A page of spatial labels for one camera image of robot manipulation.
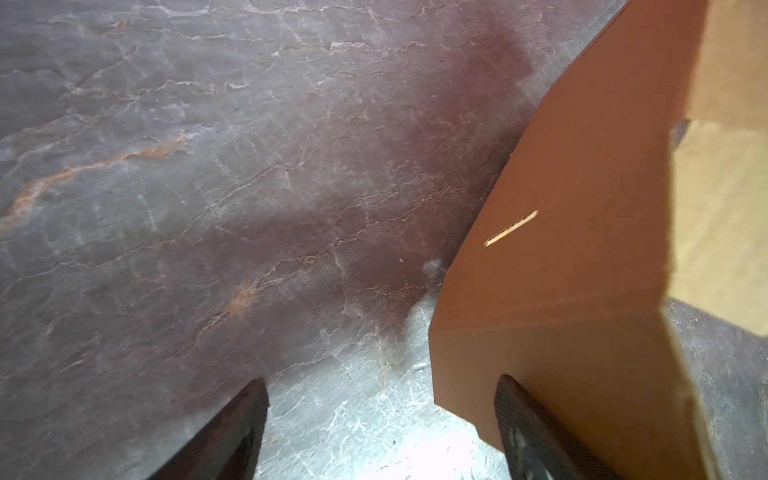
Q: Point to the brown cardboard box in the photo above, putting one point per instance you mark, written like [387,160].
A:
[642,176]

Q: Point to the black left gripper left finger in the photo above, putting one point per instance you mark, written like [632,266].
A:
[228,446]

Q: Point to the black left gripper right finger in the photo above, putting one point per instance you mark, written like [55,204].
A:
[535,444]

